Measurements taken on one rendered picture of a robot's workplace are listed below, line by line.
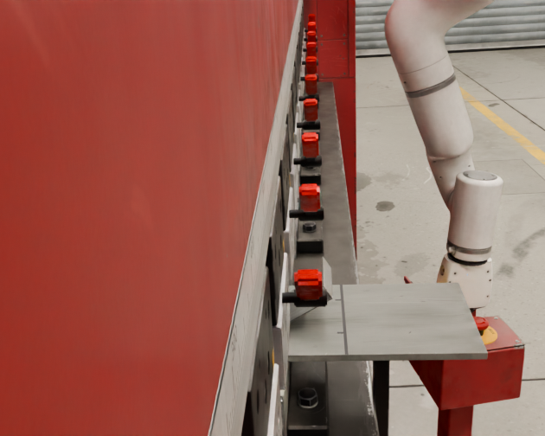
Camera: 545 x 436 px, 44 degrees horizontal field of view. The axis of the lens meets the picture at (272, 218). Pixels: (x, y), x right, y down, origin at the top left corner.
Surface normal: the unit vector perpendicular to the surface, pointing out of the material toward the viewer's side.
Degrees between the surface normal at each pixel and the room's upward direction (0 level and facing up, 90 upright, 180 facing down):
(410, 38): 92
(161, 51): 90
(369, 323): 0
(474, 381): 90
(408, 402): 0
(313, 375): 0
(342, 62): 90
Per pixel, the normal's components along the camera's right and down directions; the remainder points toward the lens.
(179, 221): 1.00, -0.03
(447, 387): 0.17, 0.37
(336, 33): -0.05, 0.39
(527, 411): -0.05, -0.92
